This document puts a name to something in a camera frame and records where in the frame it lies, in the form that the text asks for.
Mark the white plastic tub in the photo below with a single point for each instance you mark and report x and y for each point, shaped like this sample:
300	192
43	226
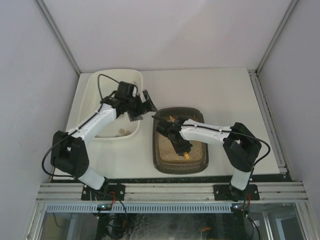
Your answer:
101	88

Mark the litter clump tub right corner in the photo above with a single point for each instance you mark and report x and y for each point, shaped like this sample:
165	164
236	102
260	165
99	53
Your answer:
127	133

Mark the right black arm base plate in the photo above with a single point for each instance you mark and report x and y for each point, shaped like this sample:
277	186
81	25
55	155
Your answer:
226	192

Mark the grey slotted cable duct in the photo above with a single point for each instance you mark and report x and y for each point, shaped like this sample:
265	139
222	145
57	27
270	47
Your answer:
140	208

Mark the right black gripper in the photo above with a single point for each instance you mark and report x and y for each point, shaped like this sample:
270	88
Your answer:
183	147

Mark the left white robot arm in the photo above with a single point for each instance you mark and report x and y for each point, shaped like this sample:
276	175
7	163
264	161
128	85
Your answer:
68	152

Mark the yellow litter scoop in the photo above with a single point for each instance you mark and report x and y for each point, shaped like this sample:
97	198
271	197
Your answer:
175	127

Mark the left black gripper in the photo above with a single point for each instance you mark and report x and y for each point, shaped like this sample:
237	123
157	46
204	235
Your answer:
141	107

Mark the aluminium front rail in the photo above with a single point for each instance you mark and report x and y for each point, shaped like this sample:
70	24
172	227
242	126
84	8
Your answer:
260	192

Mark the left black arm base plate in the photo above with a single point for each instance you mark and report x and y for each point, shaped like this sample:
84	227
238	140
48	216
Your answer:
113	191

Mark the right aluminium frame post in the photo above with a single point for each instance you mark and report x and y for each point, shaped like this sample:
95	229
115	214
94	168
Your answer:
277	34

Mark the aluminium frame post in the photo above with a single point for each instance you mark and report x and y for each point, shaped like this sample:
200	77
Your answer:
44	11
277	34

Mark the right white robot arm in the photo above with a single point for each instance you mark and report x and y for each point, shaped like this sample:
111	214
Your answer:
243	150

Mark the brown litter box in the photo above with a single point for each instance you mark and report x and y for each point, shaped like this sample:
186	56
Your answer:
178	157

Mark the right aluminium side rail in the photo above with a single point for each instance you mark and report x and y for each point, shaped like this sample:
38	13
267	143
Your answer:
270	125

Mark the left aluminium frame post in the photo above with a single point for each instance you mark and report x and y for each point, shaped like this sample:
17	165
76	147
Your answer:
44	11

